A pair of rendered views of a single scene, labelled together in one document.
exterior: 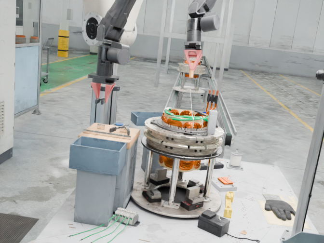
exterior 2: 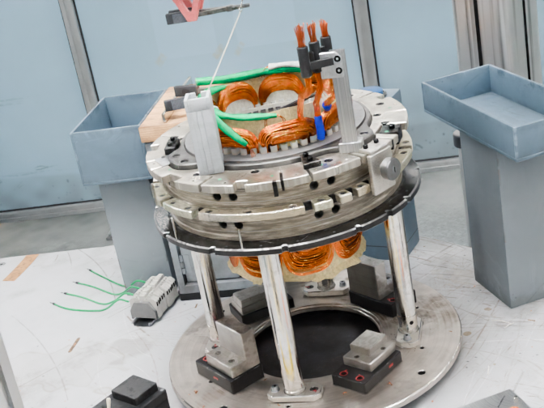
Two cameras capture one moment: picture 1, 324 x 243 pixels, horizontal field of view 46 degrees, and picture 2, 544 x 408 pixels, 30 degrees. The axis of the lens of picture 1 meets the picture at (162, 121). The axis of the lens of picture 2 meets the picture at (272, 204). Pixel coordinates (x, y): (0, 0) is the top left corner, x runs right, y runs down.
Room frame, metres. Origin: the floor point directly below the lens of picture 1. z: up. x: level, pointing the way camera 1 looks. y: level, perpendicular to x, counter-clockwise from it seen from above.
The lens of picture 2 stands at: (1.60, -1.25, 1.49)
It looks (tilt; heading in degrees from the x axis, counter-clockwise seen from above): 23 degrees down; 97
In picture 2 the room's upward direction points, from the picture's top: 11 degrees counter-clockwise
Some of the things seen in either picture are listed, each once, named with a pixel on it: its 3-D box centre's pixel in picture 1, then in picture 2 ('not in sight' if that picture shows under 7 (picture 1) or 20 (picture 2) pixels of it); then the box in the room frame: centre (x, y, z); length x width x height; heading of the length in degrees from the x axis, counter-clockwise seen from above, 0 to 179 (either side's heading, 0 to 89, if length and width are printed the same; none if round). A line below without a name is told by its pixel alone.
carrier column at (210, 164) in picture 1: (209, 175); (281, 320); (1.46, -0.22, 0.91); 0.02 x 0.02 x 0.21
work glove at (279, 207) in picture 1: (278, 205); not in sight; (1.50, -0.54, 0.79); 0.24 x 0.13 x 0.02; 177
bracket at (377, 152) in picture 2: not in sight; (376, 167); (1.60, -0.20, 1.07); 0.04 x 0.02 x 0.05; 47
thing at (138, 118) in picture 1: (155, 142); (509, 193); (1.77, 0.02, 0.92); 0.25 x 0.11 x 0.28; 111
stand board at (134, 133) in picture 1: (110, 135); (219, 105); (1.38, 0.19, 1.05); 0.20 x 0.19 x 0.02; 174
